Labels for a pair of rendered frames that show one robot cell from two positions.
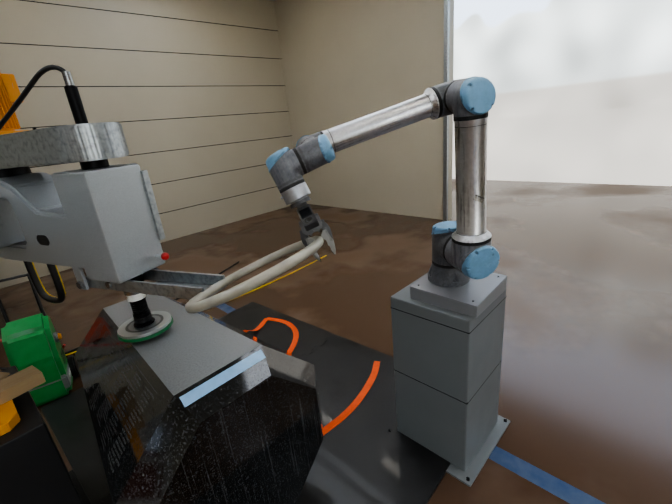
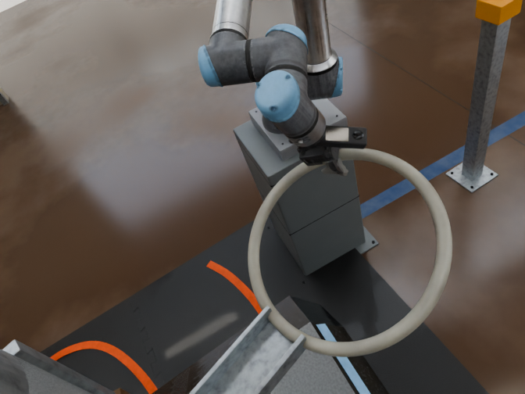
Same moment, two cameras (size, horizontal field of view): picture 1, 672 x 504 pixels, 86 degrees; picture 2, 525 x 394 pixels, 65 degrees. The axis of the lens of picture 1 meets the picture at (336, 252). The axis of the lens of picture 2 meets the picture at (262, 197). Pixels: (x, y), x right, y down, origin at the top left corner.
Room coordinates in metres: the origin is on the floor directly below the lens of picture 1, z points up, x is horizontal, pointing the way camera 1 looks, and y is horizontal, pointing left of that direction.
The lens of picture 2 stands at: (0.90, 0.77, 2.04)
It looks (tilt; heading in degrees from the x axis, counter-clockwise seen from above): 47 degrees down; 306
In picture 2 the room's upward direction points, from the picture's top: 23 degrees counter-clockwise
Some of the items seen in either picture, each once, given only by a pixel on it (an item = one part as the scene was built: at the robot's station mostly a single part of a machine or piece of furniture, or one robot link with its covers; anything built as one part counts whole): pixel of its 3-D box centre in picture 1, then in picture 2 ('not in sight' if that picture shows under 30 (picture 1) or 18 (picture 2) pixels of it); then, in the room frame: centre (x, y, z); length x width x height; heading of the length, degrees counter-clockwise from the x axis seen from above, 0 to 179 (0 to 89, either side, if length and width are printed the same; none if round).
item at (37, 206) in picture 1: (60, 226); not in sight; (1.59, 1.20, 1.35); 0.74 x 0.23 x 0.49; 64
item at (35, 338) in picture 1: (31, 340); not in sight; (2.26, 2.20, 0.43); 0.35 x 0.35 x 0.87; 32
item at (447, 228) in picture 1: (449, 241); not in sight; (1.53, -0.52, 1.10); 0.17 x 0.15 x 0.18; 12
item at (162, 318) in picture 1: (145, 324); not in sight; (1.40, 0.86, 0.92); 0.21 x 0.21 x 0.01
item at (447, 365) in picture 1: (447, 364); (305, 191); (1.55, -0.52, 0.43); 0.50 x 0.50 x 0.85; 44
